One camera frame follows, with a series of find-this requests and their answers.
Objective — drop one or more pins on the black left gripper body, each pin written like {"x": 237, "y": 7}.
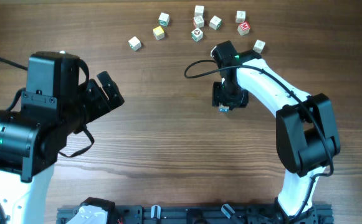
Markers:
{"x": 93, "y": 103}

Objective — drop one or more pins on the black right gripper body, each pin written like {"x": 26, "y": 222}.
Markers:
{"x": 229, "y": 94}

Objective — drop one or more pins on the blue bottom tower block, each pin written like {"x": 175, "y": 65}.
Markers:
{"x": 223, "y": 108}

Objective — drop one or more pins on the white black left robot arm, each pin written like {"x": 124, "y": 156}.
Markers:
{"x": 54, "y": 104}

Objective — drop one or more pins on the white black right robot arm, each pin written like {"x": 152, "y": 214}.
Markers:
{"x": 307, "y": 138}

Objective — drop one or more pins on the plain wooden block far right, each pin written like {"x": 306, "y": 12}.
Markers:
{"x": 259, "y": 46}

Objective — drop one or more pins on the plain wooden block far left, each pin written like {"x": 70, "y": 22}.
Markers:
{"x": 134, "y": 43}

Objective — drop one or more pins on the green ball picture block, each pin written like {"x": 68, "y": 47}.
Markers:
{"x": 197, "y": 34}

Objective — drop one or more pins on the red M wooden block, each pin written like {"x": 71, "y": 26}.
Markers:
{"x": 243, "y": 28}

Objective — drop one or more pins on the green edged wooden block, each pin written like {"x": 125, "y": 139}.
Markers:
{"x": 215, "y": 22}

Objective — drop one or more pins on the red side wooden block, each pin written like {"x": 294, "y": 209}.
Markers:
{"x": 198, "y": 21}

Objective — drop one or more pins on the plain wooden block upper right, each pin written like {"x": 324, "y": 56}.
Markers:
{"x": 240, "y": 17}

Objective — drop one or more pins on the yellow top wooden block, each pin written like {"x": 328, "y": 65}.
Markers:
{"x": 158, "y": 33}

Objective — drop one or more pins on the plain wooden block top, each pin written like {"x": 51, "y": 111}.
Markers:
{"x": 198, "y": 10}

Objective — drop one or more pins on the green side wooden block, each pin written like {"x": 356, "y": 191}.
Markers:
{"x": 164, "y": 19}

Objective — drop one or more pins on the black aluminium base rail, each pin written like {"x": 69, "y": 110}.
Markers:
{"x": 96, "y": 210}

